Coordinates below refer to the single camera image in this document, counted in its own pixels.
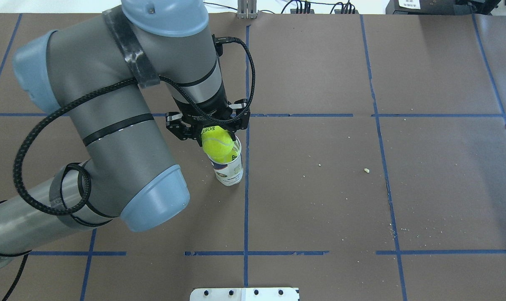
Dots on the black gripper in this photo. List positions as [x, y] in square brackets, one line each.
[203, 108]

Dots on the yellow-green tennis ball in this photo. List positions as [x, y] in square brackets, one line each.
[218, 145]

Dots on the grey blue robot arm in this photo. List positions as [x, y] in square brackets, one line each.
[94, 72]

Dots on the clear tennis ball can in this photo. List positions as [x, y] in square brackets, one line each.
[229, 170]

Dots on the black power strip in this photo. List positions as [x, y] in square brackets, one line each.
[304, 7]

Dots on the black equipment box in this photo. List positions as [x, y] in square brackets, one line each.
[440, 7]

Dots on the aluminium frame post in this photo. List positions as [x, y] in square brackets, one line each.
[247, 9]

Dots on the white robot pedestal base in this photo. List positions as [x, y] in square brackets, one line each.
[245, 294]

